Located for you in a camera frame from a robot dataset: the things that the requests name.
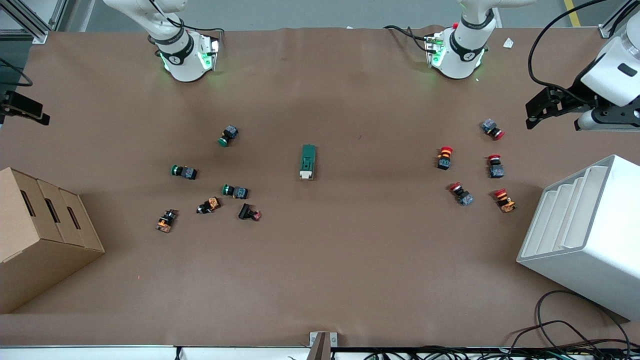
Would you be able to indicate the black switch with red lens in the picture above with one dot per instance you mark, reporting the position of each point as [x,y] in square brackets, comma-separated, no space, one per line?
[246,212]

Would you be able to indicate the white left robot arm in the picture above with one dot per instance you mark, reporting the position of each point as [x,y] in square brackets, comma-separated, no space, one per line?
[462,47]

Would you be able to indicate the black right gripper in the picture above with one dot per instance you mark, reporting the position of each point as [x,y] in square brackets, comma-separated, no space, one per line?
[19,105]

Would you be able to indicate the brown paper table cover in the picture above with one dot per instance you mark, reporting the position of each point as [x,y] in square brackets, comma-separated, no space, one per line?
[350,260]

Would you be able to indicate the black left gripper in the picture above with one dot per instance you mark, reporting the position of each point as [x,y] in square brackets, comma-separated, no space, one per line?
[580,96]

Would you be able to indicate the white table edge rail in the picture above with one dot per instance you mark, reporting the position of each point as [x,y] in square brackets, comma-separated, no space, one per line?
[100,353]

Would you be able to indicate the brown cardboard box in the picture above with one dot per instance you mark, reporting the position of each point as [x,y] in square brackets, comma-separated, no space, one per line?
[40,250]

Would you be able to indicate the white foam stepped box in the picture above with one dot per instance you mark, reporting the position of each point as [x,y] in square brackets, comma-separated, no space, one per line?
[595,260]

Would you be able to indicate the red mushroom button grey block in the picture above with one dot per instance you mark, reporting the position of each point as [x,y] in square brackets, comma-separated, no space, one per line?
[496,171]
[465,197]
[490,126]

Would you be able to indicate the green push button switch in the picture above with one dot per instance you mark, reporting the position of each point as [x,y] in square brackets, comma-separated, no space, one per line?
[187,173]
[240,192]
[230,133]

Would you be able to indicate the small white paper scrap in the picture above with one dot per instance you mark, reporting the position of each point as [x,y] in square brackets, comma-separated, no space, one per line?
[508,43]

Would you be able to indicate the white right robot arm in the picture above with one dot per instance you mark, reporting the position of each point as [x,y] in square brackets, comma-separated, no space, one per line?
[182,55]

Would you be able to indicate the red mushroom button black block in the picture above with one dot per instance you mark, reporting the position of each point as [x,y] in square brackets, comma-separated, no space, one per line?
[444,161]

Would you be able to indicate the black orange selector switch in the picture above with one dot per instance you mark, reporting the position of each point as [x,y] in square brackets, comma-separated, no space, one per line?
[212,203]
[165,222]

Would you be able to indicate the red mushroom button orange block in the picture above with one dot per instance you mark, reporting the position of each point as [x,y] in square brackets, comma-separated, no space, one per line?
[506,203]

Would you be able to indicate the grey metal bracket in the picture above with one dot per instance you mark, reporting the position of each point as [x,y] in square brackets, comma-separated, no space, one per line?
[322,345]

